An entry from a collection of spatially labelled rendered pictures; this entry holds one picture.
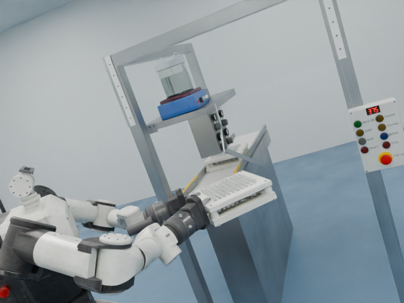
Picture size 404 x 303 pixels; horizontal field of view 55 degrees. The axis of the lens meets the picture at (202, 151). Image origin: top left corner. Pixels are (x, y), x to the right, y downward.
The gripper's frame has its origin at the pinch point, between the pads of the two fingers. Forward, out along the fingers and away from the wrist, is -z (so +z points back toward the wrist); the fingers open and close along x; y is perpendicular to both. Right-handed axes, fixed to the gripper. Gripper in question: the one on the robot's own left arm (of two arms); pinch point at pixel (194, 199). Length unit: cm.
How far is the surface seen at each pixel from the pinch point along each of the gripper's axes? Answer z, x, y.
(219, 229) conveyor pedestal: -10, 41, -60
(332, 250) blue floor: -83, 108, -103
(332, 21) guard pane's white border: -74, -43, -3
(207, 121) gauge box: -20.8, -20.0, -38.9
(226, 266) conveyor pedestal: -6, 63, -61
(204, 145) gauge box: -15.8, -9.4, -41.4
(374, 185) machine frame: -72, 26, -3
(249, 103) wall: -131, 23, -358
